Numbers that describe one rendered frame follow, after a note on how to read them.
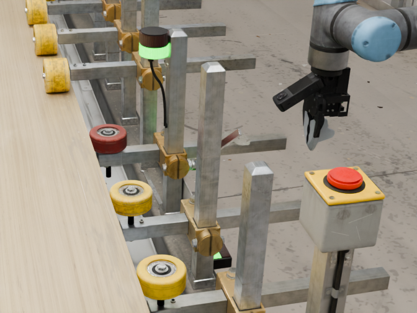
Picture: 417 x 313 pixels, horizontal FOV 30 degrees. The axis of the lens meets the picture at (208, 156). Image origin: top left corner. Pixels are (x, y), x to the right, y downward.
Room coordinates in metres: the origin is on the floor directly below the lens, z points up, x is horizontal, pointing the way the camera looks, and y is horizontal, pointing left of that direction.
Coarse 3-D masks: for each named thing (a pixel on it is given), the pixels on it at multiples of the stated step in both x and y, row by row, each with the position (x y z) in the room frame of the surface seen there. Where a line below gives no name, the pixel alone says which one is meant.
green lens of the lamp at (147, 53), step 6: (144, 48) 1.46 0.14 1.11; (150, 48) 1.45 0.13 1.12; (156, 48) 1.45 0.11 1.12; (162, 48) 1.46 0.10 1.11; (168, 48) 1.48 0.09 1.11; (144, 54) 1.46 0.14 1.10; (150, 54) 1.45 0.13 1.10; (156, 54) 1.45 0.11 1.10; (162, 54) 1.46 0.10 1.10; (168, 54) 1.48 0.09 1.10
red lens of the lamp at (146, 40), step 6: (168, 30) 1.49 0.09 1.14; (144, 36) 1.46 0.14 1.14; (150, 36) 1.45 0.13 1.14; (156, 36) 1.45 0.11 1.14; (162, 36) 1.46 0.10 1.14; (168, 36) 1.47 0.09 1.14; (144, 42) 1.46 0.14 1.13; (150, 42) 1.45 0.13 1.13; (156, 42) 1.45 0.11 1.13; (162, 42) 1.46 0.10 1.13; (168, 42) 1.47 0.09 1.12
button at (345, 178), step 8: (336, 168) 0.78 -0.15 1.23; (344, 168) 0.79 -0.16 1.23; (328, 176) 0.77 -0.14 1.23; (336, 176) 0.77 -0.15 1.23; (344, 176) 0.77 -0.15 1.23; (352, 176) 0.77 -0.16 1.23; (360, 176) 0.77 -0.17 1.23; (336, 184) 0.76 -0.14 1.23; (344, 184) 0.75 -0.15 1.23; (352, 184) 0.75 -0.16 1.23; (360, 184) 0.76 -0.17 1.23
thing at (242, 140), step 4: (224, 132) 1.58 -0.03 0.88; (228, 132) 1.57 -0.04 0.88; (232, 132) 1.58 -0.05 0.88; (224, 136) 1.57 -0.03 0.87; (240, 136) 1.57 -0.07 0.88; (244, 136) 1.57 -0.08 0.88; (236, 140) 1.56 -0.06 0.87; (240, 140) 1.56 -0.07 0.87; (244, 140) 1.56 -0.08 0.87; (248, 140) 1.57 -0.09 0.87; (228, 144) 1.54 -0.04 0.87; (232, 144) 1.55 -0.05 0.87; (236, 144) 1.55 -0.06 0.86; (240, 144) 1.55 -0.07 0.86; (244, 144) 1.55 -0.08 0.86; (248, 144) 1.56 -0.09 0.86
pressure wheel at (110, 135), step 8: (96, 128) 1.50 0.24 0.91; (104, 128) 1.51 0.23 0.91; (112, 128) 1.51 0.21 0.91; (120, 128) 1.51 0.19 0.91; (96, 136) 1.47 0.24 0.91; (104, 136) 1.47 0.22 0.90; (112, 136) 1.47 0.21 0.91; (120, 136) 1.47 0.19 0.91; (96, 144) 1.46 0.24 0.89; (104, 144) 1.45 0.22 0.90; (112, 144) 1.45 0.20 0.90; (120, 144) 1.47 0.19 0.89; (104, 152) 1.45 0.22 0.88; (112, 152) 1.45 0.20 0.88
